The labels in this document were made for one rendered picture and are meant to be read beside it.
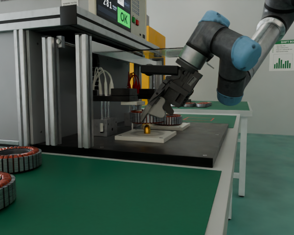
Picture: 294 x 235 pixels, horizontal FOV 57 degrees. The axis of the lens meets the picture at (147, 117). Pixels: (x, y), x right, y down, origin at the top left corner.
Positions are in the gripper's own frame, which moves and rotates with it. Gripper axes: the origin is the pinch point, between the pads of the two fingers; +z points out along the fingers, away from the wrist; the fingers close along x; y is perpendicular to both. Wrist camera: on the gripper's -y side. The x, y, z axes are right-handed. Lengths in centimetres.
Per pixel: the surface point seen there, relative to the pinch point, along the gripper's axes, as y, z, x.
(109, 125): -8.5, 8.7, -1.7
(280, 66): 57, -98, 531
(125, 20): -28.5, -20.9, 13.8
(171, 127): 5.9, 2.6, 16.8
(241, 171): 59, 35, 160
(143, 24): -29.9, -23.4, 32.4
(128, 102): -6.7, -1.3, -2.8
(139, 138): 3.1, 4.1, -7.4
